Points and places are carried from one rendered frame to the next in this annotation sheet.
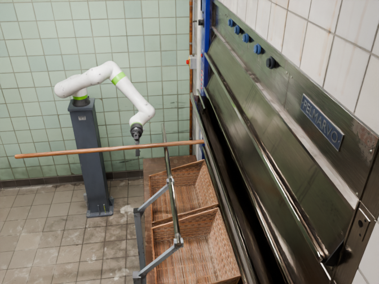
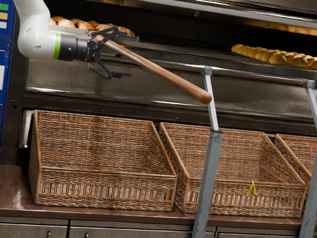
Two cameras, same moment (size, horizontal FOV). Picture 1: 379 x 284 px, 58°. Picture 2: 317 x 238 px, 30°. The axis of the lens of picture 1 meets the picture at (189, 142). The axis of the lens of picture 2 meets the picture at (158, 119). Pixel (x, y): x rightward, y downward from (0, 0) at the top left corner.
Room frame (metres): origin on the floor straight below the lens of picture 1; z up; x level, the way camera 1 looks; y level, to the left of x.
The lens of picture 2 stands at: (2.20, 2.50, 1.38)
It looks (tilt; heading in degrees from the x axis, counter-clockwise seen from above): 11 degrees down; 261
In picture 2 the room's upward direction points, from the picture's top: 9 degrees clockwise
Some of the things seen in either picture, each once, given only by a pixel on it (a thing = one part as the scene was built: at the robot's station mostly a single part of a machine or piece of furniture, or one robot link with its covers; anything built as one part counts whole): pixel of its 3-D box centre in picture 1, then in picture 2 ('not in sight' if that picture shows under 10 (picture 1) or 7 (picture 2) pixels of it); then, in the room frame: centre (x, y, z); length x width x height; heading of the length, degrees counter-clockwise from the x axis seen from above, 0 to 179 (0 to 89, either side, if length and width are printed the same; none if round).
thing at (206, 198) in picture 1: (180, 195); (99, 158); (2.02, 0.07, 0.72); 0.56 x 0.49 x 0.28; 8
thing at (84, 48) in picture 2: (136, 135); (87, 50); (2.14, 0.38, 1.19); 0.09 x 0.07 x 0.08; 8
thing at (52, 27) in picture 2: not in sight; (83, 29); (2.15, -0.81, 1.20); 0.55 x 0.36 x 0.03; 8
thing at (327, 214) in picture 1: (247, 94); not in sight; (1.49, -0.27, 1.80); 1.79 x 0.11 x 0.19; 8
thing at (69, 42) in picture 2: (137, 130); (67, 47); (2.21, 0.39, 1.19); 0.12 x 0.06 x 0.09; 98
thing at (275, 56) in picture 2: not in sight; (287, 57); (0.97, -0.79, 1.21); 0.61 x 0.48 x 0.06; 98
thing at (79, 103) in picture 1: (81, 97); not in sight; (2.71, 0.93, 1.23); 0.26 x 0.15 x 0.06; 9
